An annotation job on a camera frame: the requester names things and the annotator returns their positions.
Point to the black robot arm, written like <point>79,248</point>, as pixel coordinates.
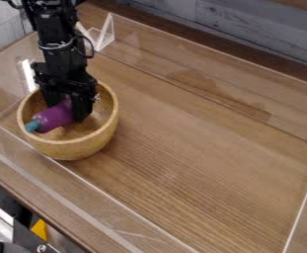
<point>54,19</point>

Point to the yellow black machine base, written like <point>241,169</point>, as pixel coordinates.
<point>32,236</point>

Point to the purple toy eggplant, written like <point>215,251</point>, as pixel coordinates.
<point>54,117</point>

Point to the brown wooden bowl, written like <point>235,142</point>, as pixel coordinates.
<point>76,140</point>

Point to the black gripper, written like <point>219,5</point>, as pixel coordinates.
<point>63,77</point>

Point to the clear acrylic barrier frame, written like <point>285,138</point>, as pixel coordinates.
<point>203,173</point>

